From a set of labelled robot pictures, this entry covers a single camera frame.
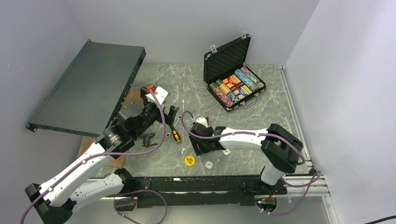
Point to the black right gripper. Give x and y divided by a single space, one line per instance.
199 149

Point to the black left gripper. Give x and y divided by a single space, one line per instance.
169 118

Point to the yellow round blind button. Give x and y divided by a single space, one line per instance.
190 160

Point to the white poker chip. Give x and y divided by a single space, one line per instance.
226 152
209 165

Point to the blue playing card deck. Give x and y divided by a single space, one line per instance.
242 92

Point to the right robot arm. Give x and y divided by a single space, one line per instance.
281 148

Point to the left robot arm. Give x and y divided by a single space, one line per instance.
57 199

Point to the black poker set case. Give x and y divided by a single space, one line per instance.
224 61

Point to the yellow black screwdriver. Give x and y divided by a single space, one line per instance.
174 134

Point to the silver ratchet wrench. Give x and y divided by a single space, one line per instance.
175 124

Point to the black clamp tool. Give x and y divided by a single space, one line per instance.
146 139

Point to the brown wooden board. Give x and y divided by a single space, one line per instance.
114 141

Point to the red playing card deck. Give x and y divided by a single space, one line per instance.
231 80

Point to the red dice row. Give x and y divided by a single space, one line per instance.
237 86

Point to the dark rack server chassis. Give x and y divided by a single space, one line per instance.
91 90

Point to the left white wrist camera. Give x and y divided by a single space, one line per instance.
156 94

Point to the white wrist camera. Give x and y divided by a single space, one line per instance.
156 94
202 121

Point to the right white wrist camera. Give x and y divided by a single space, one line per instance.
202 121

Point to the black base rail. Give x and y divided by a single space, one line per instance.
198 190

